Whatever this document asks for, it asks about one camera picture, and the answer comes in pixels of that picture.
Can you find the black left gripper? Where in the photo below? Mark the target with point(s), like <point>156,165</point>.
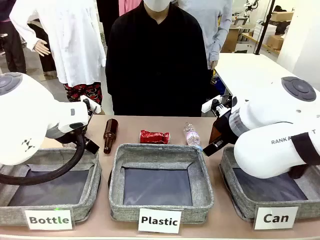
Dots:
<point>91,146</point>

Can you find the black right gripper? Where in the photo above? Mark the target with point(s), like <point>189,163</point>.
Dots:
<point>227,132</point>

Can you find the pink-label plastic bottle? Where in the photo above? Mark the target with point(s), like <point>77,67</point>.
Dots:
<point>192,136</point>

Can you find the crushed red can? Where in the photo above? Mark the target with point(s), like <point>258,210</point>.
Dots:
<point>155,137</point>

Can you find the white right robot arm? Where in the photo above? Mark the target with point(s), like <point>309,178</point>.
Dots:
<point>275,130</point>

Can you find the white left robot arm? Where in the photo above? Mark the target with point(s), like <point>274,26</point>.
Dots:
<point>25,112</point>

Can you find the grey fabric basket labelled Plastic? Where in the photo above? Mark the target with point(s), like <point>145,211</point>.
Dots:
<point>160,155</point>

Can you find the grey fabric basket labelled Can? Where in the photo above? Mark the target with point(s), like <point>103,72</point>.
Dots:
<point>240,207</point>

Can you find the white Can label card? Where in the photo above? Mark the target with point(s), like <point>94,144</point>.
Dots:
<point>276,218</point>

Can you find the grey fabric basket labelled Bottle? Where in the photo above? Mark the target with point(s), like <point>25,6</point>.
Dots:
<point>15,215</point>

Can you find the red floral shorts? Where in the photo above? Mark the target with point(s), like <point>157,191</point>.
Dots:
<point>82,91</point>

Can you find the white Bottle label card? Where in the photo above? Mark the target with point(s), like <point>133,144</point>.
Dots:
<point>48,220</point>

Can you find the white table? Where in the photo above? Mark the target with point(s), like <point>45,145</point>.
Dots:
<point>250,70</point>

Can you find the white Plastic label card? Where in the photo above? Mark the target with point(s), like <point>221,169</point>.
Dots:
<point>160,221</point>

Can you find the person in black clothes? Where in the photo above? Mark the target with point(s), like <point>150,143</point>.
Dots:
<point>155,62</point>

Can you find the mannequin hand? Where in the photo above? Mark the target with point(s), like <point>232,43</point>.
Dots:
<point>42,48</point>

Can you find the white shirt on mannequin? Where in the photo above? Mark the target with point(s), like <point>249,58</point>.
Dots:
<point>70,37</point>

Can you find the light grey-blue shirt figure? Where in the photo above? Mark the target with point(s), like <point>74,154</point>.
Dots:
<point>215,25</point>

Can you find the cardboard box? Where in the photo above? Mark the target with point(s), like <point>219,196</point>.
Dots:
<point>282,16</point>
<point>275,42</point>

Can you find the dark clothed figure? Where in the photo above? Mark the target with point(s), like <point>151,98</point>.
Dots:
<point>12,45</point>

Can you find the black stand pole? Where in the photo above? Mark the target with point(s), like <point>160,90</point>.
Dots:
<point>263,30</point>

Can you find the pink garment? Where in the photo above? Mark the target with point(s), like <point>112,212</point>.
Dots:
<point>128,6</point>

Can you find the white face mask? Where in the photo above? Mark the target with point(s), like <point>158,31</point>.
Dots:
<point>157,5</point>

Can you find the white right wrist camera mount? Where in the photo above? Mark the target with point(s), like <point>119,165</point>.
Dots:
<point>208,106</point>

